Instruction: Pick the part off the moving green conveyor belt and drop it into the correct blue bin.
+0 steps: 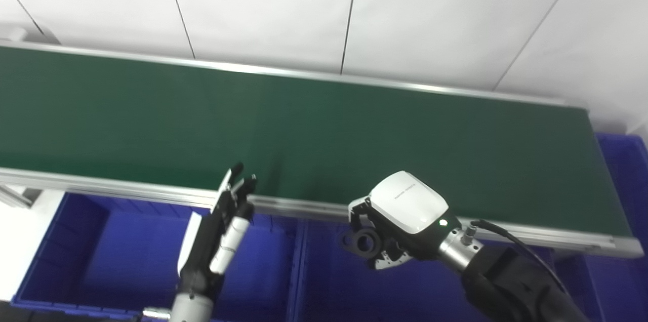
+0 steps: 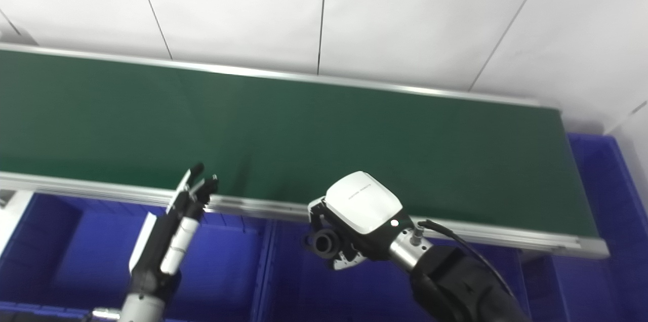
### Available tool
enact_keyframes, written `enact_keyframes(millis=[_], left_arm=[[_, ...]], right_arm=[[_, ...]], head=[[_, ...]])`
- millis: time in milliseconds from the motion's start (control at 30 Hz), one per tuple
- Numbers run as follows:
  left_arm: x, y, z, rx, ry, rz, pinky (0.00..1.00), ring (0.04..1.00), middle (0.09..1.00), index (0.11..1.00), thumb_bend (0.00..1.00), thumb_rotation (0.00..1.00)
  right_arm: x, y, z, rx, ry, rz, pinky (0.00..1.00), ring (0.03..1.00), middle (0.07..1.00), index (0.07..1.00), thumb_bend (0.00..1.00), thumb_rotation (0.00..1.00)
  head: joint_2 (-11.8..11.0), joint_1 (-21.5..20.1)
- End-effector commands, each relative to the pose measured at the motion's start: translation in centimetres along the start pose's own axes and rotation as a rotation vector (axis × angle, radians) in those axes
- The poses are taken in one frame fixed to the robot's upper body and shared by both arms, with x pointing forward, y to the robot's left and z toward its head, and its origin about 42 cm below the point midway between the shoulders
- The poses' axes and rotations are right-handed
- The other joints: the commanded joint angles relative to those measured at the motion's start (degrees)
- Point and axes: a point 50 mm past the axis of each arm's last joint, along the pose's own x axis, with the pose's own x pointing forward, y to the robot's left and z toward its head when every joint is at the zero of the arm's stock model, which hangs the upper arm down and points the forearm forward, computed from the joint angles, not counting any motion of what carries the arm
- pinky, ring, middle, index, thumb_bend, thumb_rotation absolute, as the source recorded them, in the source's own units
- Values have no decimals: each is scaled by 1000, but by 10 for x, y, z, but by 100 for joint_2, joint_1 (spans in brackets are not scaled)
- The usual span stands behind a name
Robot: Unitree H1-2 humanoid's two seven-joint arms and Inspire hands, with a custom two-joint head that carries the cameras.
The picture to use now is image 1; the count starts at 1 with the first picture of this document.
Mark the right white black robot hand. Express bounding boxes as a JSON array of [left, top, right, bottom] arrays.
[[347, 170, 462, 271]]

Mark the green conveyor belt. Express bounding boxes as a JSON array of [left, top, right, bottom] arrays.
[[0, 47, 634, 238], [0, 26, 645, 260]]

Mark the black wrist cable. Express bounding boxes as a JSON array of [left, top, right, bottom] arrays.
[[470, 219, 574, 298]]

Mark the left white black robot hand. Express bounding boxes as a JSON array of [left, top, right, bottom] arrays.
[[177, 162, 258, 296]]

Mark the large blue plastic bin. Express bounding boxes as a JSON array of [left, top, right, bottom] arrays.
[[593, 133, 648, 322]]

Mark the black flanged metal part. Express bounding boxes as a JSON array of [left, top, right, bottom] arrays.
[[340, 228, 384, 261]]

